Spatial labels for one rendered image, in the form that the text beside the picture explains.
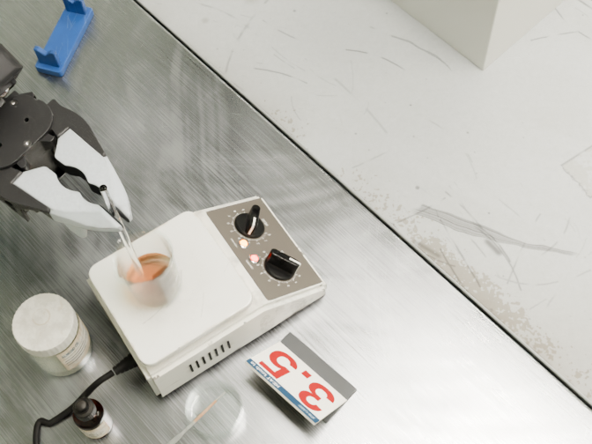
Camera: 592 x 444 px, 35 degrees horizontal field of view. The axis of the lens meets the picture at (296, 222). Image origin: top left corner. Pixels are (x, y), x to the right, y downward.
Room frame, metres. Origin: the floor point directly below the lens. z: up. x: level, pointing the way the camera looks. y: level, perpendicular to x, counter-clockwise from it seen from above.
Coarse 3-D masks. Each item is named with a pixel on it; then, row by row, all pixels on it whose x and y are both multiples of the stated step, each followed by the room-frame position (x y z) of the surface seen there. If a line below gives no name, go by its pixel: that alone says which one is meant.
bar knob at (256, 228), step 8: (256, 208) 0.45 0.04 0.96; (240, 216) 0.45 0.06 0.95; (248, 216) 0.44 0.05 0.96; (256, 216) 0.44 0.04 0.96; (240, 224) 0.44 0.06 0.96; (248, 224) 0.43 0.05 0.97; (256, 224) 0.43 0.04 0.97; (240, 232) 0.43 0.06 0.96; (248, 232) 0.42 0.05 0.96; (256, 232) 0.43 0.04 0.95
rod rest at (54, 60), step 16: (64, 0) 0.77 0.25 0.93; (80, 0) 0.76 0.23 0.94; (64, 16) 0.76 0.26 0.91; (80, 16) 0.76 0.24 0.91; (64, 32) 0.74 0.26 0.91; (80, 32) 0.74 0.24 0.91; (48, 48) 0.71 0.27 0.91; (64, 48) 0.71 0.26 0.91; (48, 64) 0.69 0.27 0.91; (64, 64) 0.69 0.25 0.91
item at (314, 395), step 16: (272, 352) 0.31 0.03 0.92; (272, 368) 0.29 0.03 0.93; (288, 368) 0.29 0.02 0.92; (304, 368) 0.30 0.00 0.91; (288, 384) 0.27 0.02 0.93; (304, 384) 0.28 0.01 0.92; (320, 384) 0.28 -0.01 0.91; (304, 400) 0.26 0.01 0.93; (320, 400) 0.26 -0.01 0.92; (336, 400) 0.26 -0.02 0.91; (320, 416) 0.24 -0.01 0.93
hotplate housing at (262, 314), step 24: (216, 240) 0.41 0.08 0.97; (240, 264) 0.39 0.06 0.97; (312, 288) 0.37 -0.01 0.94; (264, 312) 0.34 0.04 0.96; (288, 312) 0.35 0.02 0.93; (120, 336) 0.34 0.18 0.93; (216, 336) 0.32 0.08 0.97; (240, 336) 0.32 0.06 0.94; (168, 360) 0.29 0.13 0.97; (192, 360) 0.30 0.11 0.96; (216, 360) 0.31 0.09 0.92; (168, 384) 0.28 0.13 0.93
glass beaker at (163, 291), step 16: (144, 240) 0.39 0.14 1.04; (160, 240) 0.38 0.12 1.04; (112, 256) 0.36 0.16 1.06; (128, 256) 0.38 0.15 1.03; (160, 272) 0.34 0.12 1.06; (176, 272) 0.36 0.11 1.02; (128, 288) 0.34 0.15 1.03; (144, 288) 0.34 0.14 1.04; (160, 288) 0.34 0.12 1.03; (176, 288) 0.35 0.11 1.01; (144, 304) 0.34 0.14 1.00; (160, 304) 0.34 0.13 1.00
